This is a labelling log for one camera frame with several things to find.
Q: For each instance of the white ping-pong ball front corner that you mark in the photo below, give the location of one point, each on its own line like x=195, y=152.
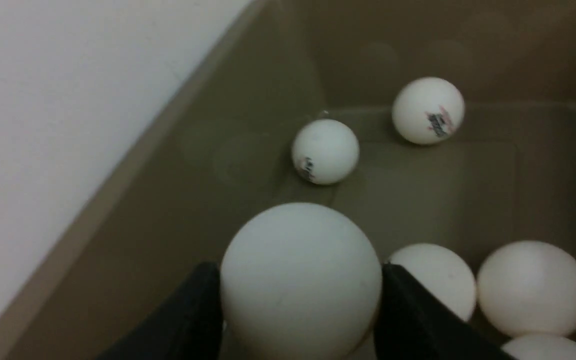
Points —
x=541, y=346

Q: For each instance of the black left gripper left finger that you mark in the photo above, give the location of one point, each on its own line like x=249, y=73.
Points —
x=188, y=325

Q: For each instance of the plain white ping-pong ball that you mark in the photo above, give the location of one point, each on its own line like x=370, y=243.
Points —
x=325, y=152

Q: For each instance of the white ping-pong ball with logo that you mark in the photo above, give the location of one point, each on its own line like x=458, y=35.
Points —
x=428, y=110

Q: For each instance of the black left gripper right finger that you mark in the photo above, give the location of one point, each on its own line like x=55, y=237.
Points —
x=414, y=325

